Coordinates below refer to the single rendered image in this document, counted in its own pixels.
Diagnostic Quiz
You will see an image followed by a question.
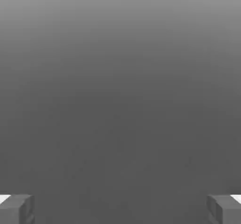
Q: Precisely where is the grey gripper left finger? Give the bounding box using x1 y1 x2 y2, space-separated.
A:
0 193 36 224

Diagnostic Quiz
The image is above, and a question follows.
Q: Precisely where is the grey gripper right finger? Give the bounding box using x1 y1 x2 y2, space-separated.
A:
206 193 241 224

